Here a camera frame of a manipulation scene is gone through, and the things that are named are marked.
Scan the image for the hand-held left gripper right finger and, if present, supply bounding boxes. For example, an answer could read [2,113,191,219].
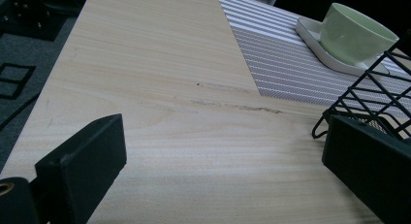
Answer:
[322,114,411,224]

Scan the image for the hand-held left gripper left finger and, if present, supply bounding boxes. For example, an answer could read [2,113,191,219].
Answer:
[34,112,128,224]

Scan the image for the green ceramic cup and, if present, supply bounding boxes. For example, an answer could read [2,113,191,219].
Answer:
[319,2,400,66]

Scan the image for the white rectangular saucer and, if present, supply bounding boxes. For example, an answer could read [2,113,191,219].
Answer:
[295,16,391,78]

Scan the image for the grey striped placemat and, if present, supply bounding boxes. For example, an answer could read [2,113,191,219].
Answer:
[215,0,411,119]

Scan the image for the black metal stand base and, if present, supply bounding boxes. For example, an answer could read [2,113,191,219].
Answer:
[0,0,83,43]

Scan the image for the black wire rack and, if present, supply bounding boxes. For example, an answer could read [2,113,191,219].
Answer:
[311,29,411,141]

